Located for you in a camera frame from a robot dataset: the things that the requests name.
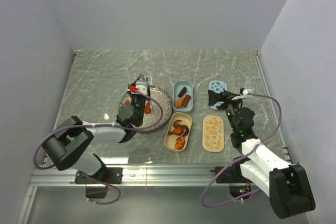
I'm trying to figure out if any orange drumstick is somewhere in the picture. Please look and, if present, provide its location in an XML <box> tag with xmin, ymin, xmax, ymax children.
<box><xmin>167</xmin><ymin>127</ymin><xmax>184</xmax><ymax>136</ymax></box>

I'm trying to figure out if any blue lunch box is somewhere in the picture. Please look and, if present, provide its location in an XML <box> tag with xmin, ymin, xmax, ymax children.
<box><xmin>173</xmin><ymin>80</ymin><xmax>193</xmax><ymax>114</ymax></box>

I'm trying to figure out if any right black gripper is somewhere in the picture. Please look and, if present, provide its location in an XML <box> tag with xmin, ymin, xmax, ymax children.
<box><xmin>207</xmin><ymin>90</ymin><xmax>244</xmax><ymax>132</ymax></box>

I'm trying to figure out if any red-brown meat slab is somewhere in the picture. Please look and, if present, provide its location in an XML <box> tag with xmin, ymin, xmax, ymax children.
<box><xmin>182</xmin><ymin>94</ymin><xmax>191</xmax><ymax>107</ymax></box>

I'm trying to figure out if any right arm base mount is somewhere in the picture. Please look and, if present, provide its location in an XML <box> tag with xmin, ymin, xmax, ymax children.
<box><xmin>216</xmin><ymin>158</ymin><xmax>251</xmax><ymax>197</ymax></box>

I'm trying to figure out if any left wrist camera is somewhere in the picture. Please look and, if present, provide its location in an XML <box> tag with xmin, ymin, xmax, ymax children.
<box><xmin>128</xmin><ymin>81</ymin><xmax>144</xmax><ymax>94</ymax></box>

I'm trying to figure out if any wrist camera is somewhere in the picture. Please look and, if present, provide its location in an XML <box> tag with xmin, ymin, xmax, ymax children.
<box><xmin>128</xmin><ymin>81</ymin><xmax>144</xmax><ymax>94</ymax></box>
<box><xmin>240</xmin><ymin>86</ymin><xmax>255</xmax><ymax>97</ymax></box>

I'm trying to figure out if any beige lunch box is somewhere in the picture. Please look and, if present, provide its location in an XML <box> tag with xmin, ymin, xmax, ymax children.
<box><xmin>164</xmin><ymin>112</ymin><xmax>192</xmax><ymax>152</ymax></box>

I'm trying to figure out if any purple cable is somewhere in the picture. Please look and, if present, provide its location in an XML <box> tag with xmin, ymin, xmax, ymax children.
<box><xmin>34</xmin><ymin>89</ymin><xmax>164</xmax><ymax>205</ymax></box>
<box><xmin>201</xmin><ymin>92</ymin><xmax>282</xmax><ymax>208</ymax></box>

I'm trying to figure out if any spotted orange food piece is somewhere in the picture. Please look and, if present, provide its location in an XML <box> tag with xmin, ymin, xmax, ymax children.
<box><xmin>174</xmin><ymin>136</ymin><xmax>185</xmax><ymax>151</ymax></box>

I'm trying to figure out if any orange fried cutlet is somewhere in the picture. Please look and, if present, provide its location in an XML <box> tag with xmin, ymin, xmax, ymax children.
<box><xmin>174</xmin><ymin>98</ymin><xmax>184</xmax><ymax>108</ymax></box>

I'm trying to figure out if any blue patterned lid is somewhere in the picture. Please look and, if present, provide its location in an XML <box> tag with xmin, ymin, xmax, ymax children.
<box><xmin>208</xmin><ymin>80</ymin><xmax>228</xmax><ymax>110</ymax></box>

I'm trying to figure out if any orange crab claw piece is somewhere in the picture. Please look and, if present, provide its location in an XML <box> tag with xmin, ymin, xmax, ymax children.
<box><xmin>144</xmin><ymin>101</ymin><xmax>152</xmax><ymax>114</ymax></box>

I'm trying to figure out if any black sea cucumber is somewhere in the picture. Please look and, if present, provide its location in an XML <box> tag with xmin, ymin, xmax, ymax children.
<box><xmin>177</xmin><ymin>87</ymin><xmax>187</xmax><ymax>98</ymax></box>

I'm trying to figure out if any dark glazed food piece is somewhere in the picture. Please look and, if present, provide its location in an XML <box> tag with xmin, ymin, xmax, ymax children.
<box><xmin>173</xmin><ymin>120</ymin><xmax>186</xmax><ymax>128</ymax></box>

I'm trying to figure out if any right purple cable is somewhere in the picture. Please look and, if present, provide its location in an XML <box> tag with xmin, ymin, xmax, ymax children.
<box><xmin>201</xmin><ymin>92</ymin><xmax>282</xmax><ymax>208</ymax></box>

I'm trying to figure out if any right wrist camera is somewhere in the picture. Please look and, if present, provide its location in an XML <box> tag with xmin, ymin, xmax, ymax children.
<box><xmin>240</xmin><ymin>86</ymin><xmax>255</xmax><ymax>97</ymax></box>

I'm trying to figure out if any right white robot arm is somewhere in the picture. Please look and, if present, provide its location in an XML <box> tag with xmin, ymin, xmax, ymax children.
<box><xmin>205</xmin><ymin>88</ymin><xmax>316</xmax><ymax>219</ymax></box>

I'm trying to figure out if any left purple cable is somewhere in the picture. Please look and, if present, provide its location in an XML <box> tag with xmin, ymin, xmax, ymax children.
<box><xmin>34</xmin><ymin>89</ymin><xmax>164</xmax><ymax>205</ymax></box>

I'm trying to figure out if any speckled round plate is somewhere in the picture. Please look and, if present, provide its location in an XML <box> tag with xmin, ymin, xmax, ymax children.
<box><xmin>118</xmin><ymin>85</ymin><xmax>174</xmax><ymax>132</ymax></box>

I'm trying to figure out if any aluminium frame rail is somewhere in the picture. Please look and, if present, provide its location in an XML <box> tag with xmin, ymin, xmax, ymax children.
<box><xmin>28</xmin><ymin>163</ymin><xmax>307</xmax><ymax>188</ymax></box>

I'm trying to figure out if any beige patterned lid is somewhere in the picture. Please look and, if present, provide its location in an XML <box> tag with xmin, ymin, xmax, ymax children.
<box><xmin>202</xmin><ymin>115</ymin><xmax>225</xmax><ymax>153</ymax></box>

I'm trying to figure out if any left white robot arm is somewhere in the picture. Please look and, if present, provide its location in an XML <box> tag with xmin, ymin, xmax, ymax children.
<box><xmin>40</xmin><ymin>74</ymin><xmax>150</xmax><ymax>183</ymax></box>

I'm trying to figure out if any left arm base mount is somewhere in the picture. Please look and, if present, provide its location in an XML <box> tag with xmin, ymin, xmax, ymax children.
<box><xmin>75</xmin><ymin>167</ymin><xmax>123</xmax><ymax>200</ymax></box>

